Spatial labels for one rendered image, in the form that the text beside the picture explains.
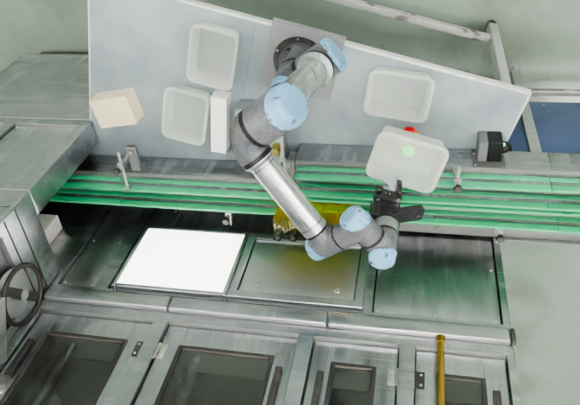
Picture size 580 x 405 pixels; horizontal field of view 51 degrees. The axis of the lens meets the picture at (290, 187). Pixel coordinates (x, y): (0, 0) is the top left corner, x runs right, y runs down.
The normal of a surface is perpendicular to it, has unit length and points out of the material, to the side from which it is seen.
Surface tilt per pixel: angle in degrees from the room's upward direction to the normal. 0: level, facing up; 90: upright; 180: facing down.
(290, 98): 80
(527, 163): 90
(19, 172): 90
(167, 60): 0
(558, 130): 90
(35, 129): 90
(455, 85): 0
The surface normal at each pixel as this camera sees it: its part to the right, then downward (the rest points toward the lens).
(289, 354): -0.07, -0.81
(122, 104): -0.19, 0.58
